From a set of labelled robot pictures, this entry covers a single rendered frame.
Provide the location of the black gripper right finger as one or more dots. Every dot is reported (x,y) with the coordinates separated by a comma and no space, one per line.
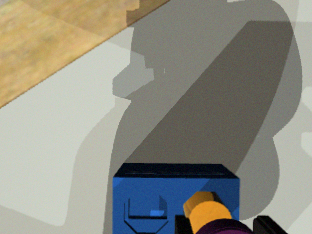
(263,224)

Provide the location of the blue tube rack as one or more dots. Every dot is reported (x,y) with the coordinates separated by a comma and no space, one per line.
(162,189)

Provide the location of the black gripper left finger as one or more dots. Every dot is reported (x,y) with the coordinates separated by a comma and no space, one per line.
(182,225)

